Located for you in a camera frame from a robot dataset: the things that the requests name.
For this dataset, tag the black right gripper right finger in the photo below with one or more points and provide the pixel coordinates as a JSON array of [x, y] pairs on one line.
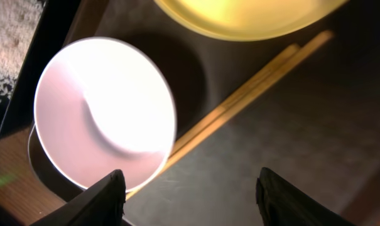
[[281, 203]]

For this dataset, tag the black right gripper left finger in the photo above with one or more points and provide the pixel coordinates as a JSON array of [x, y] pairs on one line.
[[101, 204]]

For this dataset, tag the white rice bowl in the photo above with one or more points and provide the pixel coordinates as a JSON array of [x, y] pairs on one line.
[[102, 105]]

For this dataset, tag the wooden chopstick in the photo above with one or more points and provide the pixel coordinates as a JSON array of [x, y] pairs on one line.
[[304, 52], [234, 97]]

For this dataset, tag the yellow plate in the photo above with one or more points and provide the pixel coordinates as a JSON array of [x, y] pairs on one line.
[[247, 20]]

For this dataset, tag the rice pile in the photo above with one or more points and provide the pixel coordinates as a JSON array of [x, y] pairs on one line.
[[18, 21]]

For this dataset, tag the black waste tray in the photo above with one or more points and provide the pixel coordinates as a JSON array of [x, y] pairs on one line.
[[50, 34]]

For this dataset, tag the brown serving tray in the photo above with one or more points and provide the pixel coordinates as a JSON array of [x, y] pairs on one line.
[[318, 127]]

